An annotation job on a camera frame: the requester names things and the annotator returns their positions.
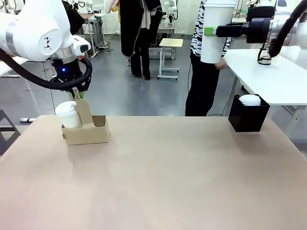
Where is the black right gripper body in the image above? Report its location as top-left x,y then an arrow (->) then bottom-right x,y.
241,6 -> 276,45

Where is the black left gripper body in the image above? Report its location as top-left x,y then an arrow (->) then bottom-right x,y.
51,56 -> 93,93

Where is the tall white paper cup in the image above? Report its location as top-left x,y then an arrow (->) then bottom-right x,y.
200,0 -> 237,64

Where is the brown cardboard cup carrier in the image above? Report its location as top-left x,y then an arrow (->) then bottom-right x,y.
60,88 -> 111,146

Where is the short white lidded cup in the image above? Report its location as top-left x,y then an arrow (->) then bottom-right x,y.
55,101 -> 83,129

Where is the person's right hand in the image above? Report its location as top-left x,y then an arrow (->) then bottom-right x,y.
214,57 -> 229,71

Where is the glass coffee pot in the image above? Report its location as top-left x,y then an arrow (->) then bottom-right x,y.
257,46 -> 273,66

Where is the large white side table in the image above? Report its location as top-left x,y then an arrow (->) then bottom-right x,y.
217,45 -> 307,120

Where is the black hanging cloth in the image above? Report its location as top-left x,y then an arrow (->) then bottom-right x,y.
61,0 -> 86,32

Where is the small white side table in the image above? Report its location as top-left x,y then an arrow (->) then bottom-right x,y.
0,55 -> 27,78

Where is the beige-topped white stool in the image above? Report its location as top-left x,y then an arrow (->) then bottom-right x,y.
156,37 -> 184,81

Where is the person in zebra hoodie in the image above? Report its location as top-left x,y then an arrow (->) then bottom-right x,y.
185,0 -> 232,117

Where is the stack of white lids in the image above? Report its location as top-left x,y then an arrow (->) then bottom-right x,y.
238,94 -> 261,107

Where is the person in black clothes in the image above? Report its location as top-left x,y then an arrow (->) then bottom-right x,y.
118,0 -> 164,81

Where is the black square box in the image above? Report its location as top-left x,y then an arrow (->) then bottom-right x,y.
228,93 -> 271,133

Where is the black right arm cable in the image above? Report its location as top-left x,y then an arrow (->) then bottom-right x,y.
268,0 -> 307,58

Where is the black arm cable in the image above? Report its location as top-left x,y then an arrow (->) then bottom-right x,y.
0,48 -> 93,92
268,0 -> 307,58

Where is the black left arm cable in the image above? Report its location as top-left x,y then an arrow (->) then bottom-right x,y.
0,48 -> 93,92

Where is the black metal frame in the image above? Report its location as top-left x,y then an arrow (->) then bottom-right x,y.
0,107 -> 22,157

